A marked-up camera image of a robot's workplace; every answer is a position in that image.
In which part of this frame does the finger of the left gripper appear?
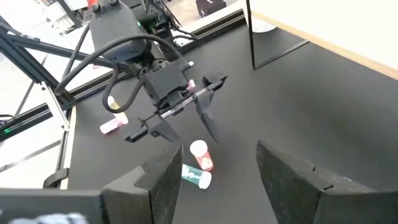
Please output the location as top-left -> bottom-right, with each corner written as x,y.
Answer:
195,90 -> 221,143
148,117 -> 182,144

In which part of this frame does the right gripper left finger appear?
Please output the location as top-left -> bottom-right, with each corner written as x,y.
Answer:
101,140 -> 184,224

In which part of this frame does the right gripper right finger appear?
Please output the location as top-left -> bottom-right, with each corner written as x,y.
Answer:
255,139 -> 398,224

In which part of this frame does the teal medicine bottle white cap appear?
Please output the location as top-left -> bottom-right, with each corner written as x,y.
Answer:
181,164 -> 213,190

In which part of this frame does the red medicine bottle white cap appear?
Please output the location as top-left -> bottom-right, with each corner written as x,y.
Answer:
189,139 -> 215,172

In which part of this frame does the wooden table edge strip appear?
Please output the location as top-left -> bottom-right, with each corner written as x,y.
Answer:
57,104 -> 78,190

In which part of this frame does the white plant pot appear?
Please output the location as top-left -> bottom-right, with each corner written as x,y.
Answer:
252,14 -> 277,34

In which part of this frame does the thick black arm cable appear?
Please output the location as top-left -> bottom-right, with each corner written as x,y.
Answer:
101,63 -> 147,113
54,33 -> 183,96

